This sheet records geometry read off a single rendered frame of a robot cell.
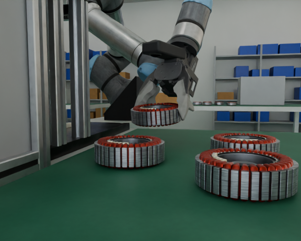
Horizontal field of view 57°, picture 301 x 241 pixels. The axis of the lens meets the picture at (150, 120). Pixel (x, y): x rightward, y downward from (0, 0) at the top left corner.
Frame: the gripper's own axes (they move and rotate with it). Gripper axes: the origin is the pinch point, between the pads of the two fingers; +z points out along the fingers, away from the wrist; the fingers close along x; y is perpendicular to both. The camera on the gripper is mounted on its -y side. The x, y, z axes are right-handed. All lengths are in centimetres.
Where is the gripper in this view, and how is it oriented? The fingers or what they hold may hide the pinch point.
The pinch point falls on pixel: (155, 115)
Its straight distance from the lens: 60.7
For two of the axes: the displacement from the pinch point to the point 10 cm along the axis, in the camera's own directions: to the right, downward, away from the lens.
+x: -7.9, -0.6, 6.1
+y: 5.3, 4.3, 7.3
